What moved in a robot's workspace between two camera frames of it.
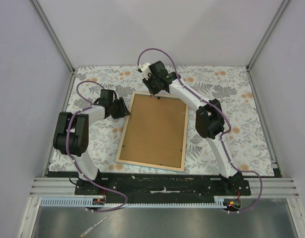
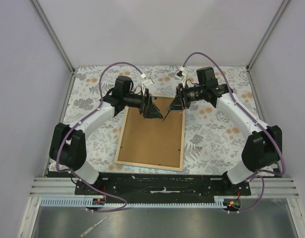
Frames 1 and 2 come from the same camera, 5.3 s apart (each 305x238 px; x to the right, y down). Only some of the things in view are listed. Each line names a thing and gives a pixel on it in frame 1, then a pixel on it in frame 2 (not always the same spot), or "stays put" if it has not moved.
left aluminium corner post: x=57 y=41 stays put
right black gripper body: x=151 y=84 → x=191 y=94
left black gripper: x=123 y=111 → x=147 y=107
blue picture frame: x=155 y=132 stays put
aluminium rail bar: x=54 y=187 stays put
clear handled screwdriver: x=92 y=227 stays put
